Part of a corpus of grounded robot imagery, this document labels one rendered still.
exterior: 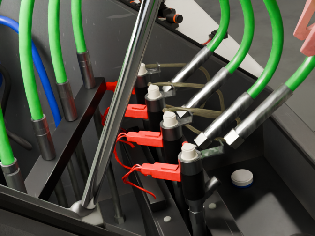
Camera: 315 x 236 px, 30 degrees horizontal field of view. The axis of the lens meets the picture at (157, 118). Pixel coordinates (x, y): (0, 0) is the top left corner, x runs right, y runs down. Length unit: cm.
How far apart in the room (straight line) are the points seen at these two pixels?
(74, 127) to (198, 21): 64
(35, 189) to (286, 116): 50
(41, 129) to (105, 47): 27
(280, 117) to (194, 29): 38
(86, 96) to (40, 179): 19
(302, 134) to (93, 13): 39
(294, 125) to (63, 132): 41
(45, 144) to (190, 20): 72
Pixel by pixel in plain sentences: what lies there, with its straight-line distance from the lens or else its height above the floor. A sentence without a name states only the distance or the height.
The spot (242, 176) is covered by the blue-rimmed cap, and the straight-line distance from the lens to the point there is 108.
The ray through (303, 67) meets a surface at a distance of 70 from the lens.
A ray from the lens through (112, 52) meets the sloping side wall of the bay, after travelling 95.
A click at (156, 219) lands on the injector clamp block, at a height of 98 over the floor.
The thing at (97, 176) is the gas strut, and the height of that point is 134.
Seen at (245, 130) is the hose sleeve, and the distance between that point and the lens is 70.
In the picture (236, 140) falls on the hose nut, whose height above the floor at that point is 111.
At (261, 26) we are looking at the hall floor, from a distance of 373.
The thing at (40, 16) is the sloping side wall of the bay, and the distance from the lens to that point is 92.
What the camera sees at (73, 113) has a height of 111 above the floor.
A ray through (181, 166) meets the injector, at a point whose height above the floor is 109.
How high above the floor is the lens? 151
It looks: 31 degrees down
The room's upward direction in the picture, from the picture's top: 9 degrees counter-clockwise
